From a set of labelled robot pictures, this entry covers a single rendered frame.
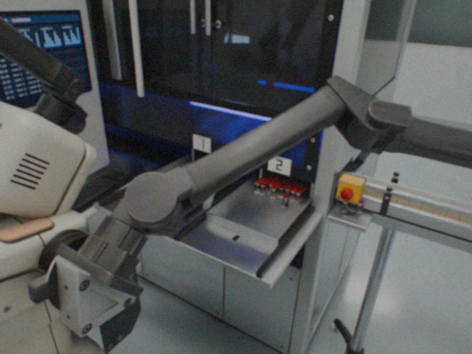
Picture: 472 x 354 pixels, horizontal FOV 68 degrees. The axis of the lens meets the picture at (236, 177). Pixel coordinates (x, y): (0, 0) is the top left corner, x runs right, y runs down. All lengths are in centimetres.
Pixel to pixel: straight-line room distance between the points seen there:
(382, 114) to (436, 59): 508
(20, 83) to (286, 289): 125
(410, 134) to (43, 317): 71
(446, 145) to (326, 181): 59
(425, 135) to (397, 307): 174
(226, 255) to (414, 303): 155
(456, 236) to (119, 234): 107
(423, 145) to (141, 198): 46
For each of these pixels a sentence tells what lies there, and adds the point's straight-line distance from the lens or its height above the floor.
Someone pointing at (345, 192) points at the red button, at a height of 101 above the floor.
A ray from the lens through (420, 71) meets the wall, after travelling 572.
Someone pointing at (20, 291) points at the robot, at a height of 116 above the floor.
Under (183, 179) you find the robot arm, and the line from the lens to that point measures 52.
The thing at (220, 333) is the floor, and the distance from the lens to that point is 197.
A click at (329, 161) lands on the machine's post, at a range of 117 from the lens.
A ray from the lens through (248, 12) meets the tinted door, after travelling 121.
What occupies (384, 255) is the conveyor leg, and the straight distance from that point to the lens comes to 146.
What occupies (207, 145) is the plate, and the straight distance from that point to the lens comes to 139.
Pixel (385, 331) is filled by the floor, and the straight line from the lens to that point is 217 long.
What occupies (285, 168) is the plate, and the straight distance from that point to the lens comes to 124.
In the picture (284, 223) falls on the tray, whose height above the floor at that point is 88.
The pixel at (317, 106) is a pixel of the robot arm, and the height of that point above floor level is 138.
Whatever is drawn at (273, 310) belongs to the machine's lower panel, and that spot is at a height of 32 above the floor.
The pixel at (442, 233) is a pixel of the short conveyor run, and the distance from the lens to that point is 133.
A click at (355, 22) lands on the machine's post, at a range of 108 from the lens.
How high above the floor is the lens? 154
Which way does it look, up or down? 27 degrees down
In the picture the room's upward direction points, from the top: 2 degrees clockwise
